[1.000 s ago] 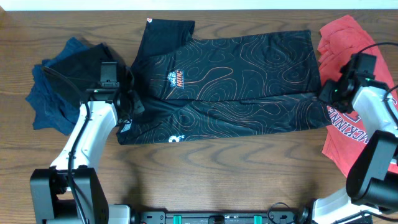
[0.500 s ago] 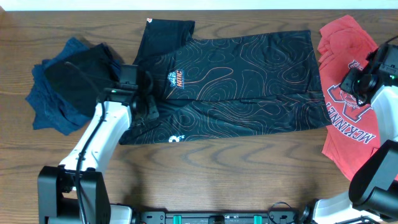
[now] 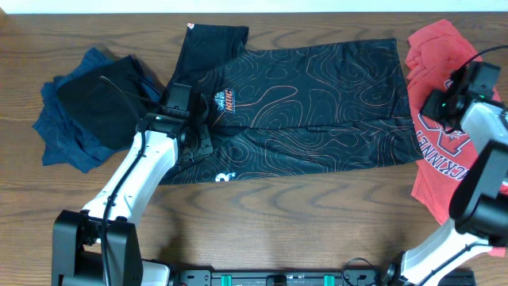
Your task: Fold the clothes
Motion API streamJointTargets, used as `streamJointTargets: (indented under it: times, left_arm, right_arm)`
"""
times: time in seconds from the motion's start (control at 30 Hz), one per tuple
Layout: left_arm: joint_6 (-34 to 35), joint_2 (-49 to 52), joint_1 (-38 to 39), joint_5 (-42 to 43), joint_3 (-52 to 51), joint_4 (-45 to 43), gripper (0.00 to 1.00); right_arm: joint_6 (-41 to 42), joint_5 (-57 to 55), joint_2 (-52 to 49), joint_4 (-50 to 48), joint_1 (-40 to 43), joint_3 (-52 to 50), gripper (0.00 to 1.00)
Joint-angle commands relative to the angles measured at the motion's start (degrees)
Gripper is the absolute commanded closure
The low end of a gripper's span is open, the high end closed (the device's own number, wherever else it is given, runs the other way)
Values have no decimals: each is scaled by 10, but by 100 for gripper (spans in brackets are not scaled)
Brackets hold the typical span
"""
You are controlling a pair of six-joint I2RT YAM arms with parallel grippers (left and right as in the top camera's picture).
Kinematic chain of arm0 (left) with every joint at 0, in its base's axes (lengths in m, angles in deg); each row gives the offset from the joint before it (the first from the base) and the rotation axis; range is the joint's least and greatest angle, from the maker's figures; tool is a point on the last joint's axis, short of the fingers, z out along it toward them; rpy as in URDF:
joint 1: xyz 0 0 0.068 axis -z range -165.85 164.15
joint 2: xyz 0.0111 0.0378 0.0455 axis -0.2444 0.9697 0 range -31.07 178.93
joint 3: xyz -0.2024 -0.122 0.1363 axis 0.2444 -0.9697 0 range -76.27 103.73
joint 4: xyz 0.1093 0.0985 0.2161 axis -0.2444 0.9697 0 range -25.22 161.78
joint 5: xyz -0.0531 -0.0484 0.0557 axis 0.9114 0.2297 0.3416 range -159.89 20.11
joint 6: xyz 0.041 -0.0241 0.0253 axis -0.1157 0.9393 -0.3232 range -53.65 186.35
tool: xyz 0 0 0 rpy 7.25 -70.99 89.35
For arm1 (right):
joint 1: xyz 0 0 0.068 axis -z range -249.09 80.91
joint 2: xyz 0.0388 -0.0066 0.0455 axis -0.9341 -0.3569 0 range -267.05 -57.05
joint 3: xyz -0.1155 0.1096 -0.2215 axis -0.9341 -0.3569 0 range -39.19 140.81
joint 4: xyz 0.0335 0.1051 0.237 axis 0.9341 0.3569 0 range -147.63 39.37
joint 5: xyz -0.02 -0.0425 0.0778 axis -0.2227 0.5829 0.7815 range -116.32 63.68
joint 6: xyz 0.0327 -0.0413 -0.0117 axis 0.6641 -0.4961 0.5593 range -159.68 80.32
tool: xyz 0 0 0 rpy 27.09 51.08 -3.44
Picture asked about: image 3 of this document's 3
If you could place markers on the red soccer t-shirt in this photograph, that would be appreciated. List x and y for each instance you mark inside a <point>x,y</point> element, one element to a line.
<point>435,52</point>

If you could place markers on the black orange-patterned jersey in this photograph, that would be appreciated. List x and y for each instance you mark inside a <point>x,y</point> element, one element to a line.
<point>295,111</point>

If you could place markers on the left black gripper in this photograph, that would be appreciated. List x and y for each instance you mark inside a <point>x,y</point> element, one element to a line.
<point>207,143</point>

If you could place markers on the folded navy blue garment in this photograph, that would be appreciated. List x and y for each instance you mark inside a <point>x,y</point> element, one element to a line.
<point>65,140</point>

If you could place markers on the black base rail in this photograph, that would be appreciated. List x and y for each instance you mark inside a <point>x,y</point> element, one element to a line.
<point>351,275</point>

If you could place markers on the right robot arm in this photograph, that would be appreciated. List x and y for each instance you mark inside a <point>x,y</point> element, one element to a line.
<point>478,210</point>

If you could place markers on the folded black garment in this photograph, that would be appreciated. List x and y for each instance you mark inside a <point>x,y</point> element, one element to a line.
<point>108,101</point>

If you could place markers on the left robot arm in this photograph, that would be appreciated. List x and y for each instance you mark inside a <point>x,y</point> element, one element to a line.
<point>99,245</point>

